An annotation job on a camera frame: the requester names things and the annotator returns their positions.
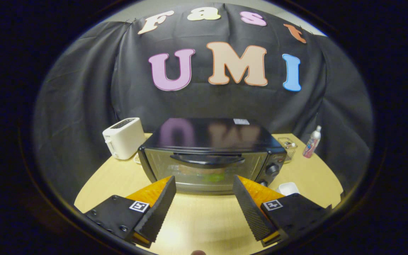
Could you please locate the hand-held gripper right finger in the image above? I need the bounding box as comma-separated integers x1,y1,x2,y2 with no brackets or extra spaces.
232,175,332,248

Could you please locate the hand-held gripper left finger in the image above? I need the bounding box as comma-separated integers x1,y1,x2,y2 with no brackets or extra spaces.
84,176,177,248

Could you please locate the bread and lettuce sandwich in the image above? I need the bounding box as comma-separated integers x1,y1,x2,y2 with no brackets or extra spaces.
179,165,227,184

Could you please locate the black toaster oven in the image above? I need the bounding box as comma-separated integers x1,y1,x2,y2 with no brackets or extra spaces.
137,118,288,194

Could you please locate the white pop-up toaster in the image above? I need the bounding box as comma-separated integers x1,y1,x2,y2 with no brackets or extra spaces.
102,117,147,160

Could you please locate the white rectangular tray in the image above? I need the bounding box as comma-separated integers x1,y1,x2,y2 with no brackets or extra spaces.
277,182,301,196

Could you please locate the pink label bottle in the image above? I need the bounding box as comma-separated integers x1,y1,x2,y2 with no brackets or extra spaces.
302,125,322,159

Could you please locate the wire mesh basket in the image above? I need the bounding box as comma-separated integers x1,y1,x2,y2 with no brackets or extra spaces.
278,137,298,163

